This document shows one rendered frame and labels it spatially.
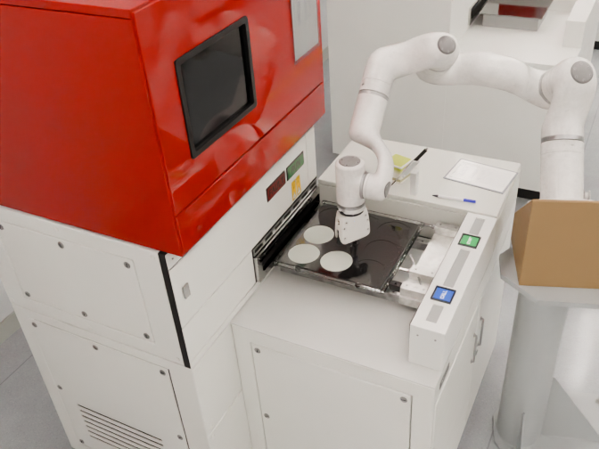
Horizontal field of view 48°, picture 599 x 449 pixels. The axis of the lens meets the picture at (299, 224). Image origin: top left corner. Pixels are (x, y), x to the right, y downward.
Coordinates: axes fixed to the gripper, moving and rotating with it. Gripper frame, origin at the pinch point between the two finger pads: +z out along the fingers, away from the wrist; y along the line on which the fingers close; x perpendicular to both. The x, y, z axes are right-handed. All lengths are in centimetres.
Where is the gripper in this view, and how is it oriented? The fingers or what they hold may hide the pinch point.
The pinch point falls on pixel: (352, 248)
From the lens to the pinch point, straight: 208.8
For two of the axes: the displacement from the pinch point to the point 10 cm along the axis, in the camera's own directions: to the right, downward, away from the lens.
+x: -4.9, -4.8, 7.2
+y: 8.7, -3.4, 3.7
